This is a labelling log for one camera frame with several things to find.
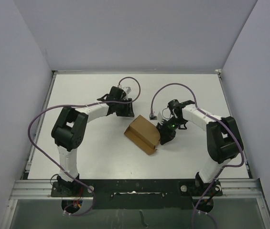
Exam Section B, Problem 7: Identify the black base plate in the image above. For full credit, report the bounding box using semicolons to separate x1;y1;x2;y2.
51;179;223;213

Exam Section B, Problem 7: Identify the brown cardboard box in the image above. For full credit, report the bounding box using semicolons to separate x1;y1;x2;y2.
124;115;160;156

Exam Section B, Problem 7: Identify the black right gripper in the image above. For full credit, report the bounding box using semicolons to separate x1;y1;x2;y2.
156;116;187;145

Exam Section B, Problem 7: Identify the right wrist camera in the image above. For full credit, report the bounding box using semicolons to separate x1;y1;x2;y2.
149;112;164;124

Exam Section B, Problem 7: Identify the purple cable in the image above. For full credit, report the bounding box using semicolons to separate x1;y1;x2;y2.
150;83;245;229
27;76;142;191

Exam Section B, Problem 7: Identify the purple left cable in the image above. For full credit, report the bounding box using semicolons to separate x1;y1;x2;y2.
27;76;142;191

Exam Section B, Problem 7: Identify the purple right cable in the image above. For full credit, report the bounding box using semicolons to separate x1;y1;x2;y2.
150;83;245;229

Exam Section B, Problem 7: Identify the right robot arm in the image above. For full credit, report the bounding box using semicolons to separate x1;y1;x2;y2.
156;100;244;195

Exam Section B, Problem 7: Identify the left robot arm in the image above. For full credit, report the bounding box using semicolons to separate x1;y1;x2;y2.
51;85;134;196

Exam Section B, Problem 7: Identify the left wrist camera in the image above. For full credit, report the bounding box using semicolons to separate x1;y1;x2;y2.
122;86;131;94

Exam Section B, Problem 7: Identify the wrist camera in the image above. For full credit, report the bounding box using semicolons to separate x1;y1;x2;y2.
122;86;131;94
149;112;164;124

